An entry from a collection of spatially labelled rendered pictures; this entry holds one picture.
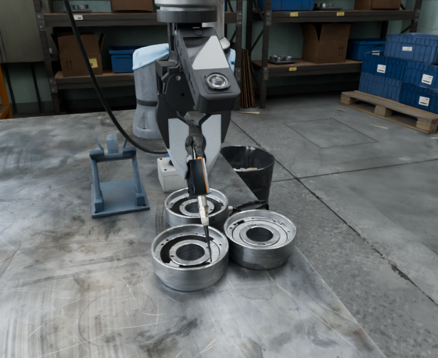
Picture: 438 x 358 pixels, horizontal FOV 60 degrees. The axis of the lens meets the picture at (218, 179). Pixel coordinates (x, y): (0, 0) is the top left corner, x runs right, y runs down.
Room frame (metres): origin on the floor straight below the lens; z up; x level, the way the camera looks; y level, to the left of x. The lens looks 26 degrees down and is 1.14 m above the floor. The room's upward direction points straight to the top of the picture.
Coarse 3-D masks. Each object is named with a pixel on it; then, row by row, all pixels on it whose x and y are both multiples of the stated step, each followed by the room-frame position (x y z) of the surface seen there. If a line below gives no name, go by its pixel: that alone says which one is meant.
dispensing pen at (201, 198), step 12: (192, 144) 0.48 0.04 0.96; (192, 156) 0.48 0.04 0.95; (192, 168) 0.45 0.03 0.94; (192, 180) 0.44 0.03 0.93; (204, 180) 0.45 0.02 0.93; (192, 192) 0.45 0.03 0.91; (204, 192) 0.44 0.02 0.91; (204, 204) 0.44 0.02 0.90; (204, 216) 0.43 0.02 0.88; (204, 228) 0.43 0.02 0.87
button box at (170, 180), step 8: (160, 160) 0.71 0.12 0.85; (168, 160) 0.71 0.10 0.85; (160, 168) 0.67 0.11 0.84; (168, 168) 0.67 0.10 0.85; (160, 176) 0.68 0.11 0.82; (168, 176) 0.66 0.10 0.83; (176, 176) 0.66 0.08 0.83; (168, 184) 0.66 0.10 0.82; (176, 184) 0.66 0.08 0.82; (184, 184) 0.67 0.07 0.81
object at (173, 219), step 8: (176, 192) 0.58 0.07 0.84; (184, 192) 0.59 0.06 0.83; (216, 192) 0.59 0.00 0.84; (168, 200) 0.56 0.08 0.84; (176, 200) 0.57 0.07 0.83; (192, 200) 0.57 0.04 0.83; (224, 200) 0.56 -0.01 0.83; (168, 208) 0.53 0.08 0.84; (184, 208) 0.55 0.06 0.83; (192, 208) 0.57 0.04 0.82; (208, 208) 0.56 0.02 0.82; (224, 208) 0.53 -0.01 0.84; (168, 216) 0.52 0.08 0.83; (176, 216) 0.51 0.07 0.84; (184, 216) 0.50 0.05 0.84; (216, 216) 0.51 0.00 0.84; (224, 216) 0.52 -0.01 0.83; (176, 224) 0.51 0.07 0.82; (216, 224) 0.51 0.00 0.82
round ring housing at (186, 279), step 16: (192, 224) 0.48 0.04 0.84; (160, 240) 0.45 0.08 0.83; (192, 240) 0.45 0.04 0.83; (224, 240) 0.44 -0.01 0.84; (176, 256) 0.42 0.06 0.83; (192, 256) 0.45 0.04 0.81; (208, 256) 0.42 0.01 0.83; (224, 256) 0.40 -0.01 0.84; (160, 272) 0.39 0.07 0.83; (176, 272) 0.38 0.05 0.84; (192, 272) 0.38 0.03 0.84; (208, 272) 0.38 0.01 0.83; (176, 288) 0.38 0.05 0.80; (192, 288) 0.38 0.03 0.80
